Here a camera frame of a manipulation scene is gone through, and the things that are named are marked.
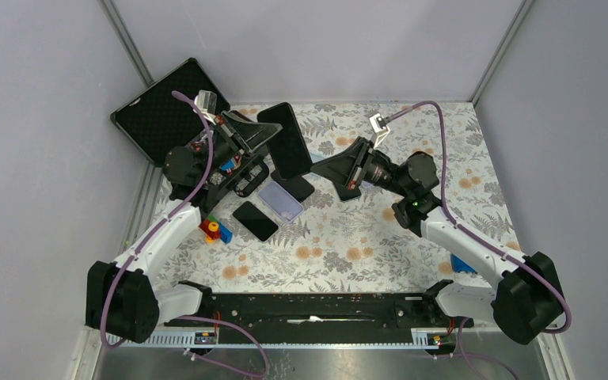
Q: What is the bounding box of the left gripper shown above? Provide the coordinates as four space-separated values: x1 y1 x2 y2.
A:
199 111 285 184

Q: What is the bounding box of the lilac phone case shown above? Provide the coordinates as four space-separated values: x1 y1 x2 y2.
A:
258 181 304 223

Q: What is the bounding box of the black phone from blue case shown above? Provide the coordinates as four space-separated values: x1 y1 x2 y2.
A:
270 169 315 203

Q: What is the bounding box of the floral table mat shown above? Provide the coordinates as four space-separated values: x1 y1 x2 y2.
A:
154 102 519 293

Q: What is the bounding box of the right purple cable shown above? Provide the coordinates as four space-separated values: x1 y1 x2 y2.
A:
385 101 572 380

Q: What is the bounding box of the red toy brick car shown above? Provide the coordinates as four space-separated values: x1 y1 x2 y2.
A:
199 215 233 244

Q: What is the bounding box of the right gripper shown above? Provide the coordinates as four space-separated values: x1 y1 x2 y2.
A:
310 136 411 198

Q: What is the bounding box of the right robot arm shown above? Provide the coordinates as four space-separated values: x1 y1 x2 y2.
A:
310 138 572 344

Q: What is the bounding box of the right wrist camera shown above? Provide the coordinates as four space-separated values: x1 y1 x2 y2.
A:
369 113 391 148

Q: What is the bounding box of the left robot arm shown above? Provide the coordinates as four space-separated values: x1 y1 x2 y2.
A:
85 112 283 343

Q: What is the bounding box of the black poker chip case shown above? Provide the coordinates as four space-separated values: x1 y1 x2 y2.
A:
110 57 271 210

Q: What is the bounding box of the purple cable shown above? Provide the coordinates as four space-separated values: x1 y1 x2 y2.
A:
385 101 572 380
99 89 271 380

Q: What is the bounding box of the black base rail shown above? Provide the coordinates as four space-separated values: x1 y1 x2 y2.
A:
165 291 476 348

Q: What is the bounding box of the black phone without case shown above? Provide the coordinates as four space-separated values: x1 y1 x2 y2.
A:
256 102 313 180

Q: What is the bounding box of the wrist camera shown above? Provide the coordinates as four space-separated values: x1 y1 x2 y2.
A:
194 89 218 124
369 113 391 148

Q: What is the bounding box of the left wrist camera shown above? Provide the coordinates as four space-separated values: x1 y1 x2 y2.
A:
194 89 218 124

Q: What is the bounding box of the light blue phone case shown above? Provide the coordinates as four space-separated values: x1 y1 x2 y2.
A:
310 153 325 164

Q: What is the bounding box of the blue toy car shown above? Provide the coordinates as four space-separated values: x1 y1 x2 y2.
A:
450 254 477 274

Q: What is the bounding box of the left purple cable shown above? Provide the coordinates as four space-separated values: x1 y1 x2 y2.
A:
99 89 271 380

